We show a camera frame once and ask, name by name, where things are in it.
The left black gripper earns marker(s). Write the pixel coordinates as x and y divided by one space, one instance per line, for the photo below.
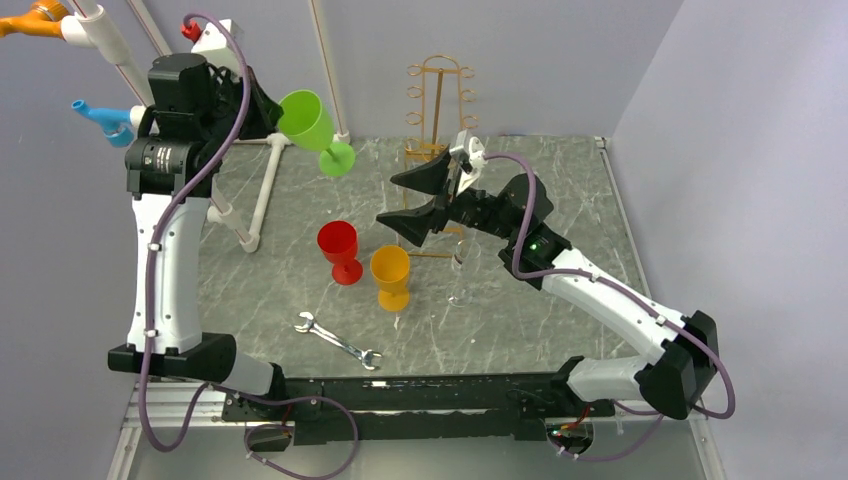
267 113

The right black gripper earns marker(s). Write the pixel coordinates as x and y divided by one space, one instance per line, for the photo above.
413 225

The green plastic wine glass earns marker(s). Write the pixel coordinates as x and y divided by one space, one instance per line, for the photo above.
308 125

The clear wine glass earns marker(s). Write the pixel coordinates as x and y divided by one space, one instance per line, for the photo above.
465 263

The orange plastic wine glass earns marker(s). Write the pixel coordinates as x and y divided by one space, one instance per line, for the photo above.
390 269

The red plastic wine glass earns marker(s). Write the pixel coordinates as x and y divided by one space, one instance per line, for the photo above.
338 242

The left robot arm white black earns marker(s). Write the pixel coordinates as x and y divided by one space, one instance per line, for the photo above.
198 111

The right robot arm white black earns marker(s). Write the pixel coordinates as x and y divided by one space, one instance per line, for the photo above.
677 367

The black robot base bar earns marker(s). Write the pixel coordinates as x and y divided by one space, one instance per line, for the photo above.
513 405

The blue pipe fitting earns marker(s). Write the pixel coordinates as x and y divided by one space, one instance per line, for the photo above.
116 125

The silver open-end wrench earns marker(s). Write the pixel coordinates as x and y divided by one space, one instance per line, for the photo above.
368 358

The orange pipe fitting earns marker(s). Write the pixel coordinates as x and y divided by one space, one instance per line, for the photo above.
42 20

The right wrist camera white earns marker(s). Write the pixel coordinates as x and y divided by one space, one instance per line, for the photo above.
468 153

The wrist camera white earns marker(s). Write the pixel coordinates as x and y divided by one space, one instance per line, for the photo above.
468 153
210 43

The gold wire wine glass rack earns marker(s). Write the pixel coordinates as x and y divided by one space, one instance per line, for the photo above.
439 90

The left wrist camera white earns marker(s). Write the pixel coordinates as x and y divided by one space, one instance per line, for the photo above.
210 43

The white PVC pipe frame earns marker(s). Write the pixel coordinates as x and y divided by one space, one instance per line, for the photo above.
90 26

